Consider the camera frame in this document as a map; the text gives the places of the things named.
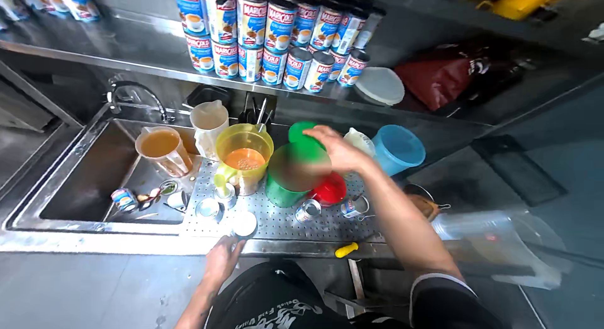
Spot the person's right hand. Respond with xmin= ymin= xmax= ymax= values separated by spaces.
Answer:
xmin=303 ymin=125 xmax=374 ymax=173

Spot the person's left hand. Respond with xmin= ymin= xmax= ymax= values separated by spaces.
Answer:
xmin=206 ymin=235 xmax=246 ymax=283

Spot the green round lid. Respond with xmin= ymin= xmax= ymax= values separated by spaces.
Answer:
xmin=288 ymin=121 xmax=322 ymax=163

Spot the tin cup with white liquid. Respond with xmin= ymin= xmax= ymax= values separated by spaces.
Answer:
xmin=230 ymin=211 xmax=258 ymax=240

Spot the person's right forearm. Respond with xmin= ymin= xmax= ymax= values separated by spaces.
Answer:
xmin=355 ymin=155 xmax=465 ymax=282

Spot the person's left forearm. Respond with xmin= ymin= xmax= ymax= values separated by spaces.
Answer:
xmin=174 ymin=274 xmax=224 ymax=329

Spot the open silver tin can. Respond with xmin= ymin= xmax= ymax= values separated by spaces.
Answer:
xmin=195 ymin=198 xmax=225 ymax=223
xmin=295 ymin=199 xmax=322 ymax=223

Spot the crumpled white translucent container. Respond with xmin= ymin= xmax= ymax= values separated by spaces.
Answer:
xmin=343 ymin=127 xmax=377 ymax=158

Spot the open ribbed tin can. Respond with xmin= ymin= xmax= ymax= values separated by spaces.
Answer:
xmin=214 ymin=183 xmax=238 ymax=210

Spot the perforated metal tray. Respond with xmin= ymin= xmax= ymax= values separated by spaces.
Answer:
xmin=179 ymin=157 xmax=387 ymax=243

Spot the red plastic container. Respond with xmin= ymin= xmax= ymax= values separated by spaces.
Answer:
xmin=307 ymin=171 xmax=347 ymax=207

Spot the small white cup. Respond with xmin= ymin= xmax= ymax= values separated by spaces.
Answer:
xmin=167 ymin=190 xmax=188 ymax=212

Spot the person's body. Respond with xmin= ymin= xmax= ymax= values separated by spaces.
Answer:
xmin=205 ymin=259 xmax=508 ymax=329

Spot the green plastic pitcher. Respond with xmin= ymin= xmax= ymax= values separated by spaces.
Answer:
xmin=265 ymin=141 xmax=332 ymax=208

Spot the black utensil holder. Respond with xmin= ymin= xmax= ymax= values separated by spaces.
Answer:
xmin=237 ymin=97 xmax=274 ymax=127

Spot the white round lid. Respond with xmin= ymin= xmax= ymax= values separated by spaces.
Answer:
xmin=354 ymin=67 xmax=405 ymax=106

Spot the yellow translucent pitcher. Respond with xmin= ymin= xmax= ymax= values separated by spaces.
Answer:
xmin=214 ymin=123 xmax=274 ymax=197

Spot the blue plastic container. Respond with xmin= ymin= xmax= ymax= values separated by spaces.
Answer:
xmin=371 ymin=125 xmax=427 ymax=177

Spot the stack of blue white cans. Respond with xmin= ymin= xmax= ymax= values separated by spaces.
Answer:
xmin=173 ymin=0 xmax=386 ymax=93

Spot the crushed blue labelled can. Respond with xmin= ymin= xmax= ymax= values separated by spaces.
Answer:
xmin=111 ymin=188 xmax=139 ymax=212

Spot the cloudy translucent pitcher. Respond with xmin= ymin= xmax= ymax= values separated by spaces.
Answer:
xmin=190 ymin=100 xmax=230 ymax=162

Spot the clear pitcher with brown liquid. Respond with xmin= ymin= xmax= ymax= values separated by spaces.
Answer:
xmin=135 ymin=126 xmax=194 ymax=178

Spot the black plastic tray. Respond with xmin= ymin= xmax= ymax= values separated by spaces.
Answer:
xmin=183 ymin=84 xmax=233 ymax=112

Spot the dark red plastic bag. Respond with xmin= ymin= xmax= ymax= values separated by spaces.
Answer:
xmin=394 ymin=43 xmax=478 ymax=112

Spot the stainless steel sink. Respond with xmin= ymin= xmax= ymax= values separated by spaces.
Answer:
xmin=1 ymin=105 xmax=204 ymax=235

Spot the chrome faucet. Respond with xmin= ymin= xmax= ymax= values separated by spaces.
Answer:
xmin=107 ymin=79 xmax=175 ymax=123

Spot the stack of clear plastic cups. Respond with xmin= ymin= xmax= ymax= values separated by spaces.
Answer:
xmin=431 ymin=210 xmax=515 ymax=240

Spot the clear plastic bag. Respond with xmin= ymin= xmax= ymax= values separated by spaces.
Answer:
xmin=472 ymin=212 xmax=573 ymax=290

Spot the yellow plastic object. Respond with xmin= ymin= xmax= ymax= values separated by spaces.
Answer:
xmin=478 ymin=0 xmax=569 ymax=21

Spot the row of blue labelled cans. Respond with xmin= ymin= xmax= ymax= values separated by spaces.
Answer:
xmin=0 ymin=0 xmax=101 ymax=23

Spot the metal ladle handle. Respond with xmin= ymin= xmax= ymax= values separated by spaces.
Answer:
xmin=256 ymin=98 xmax=268 ymax=133

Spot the labelled tin with wire handle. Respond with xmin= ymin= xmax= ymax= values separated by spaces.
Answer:
xmin=340 ymin=195 xmax=376 ymax=221

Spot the tool with yellow handle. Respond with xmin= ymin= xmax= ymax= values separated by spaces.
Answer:
xmin=334 ymin=232 xmax=381 ymax=259

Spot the wire-handled pot with brown contents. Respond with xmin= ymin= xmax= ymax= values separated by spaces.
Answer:
xmin=403 ymin=184 xmax=451 ymax=223

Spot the metal wall shelf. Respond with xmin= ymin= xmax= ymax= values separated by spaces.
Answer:
xmin=0 ymin=13 xmax=495 ymax=136

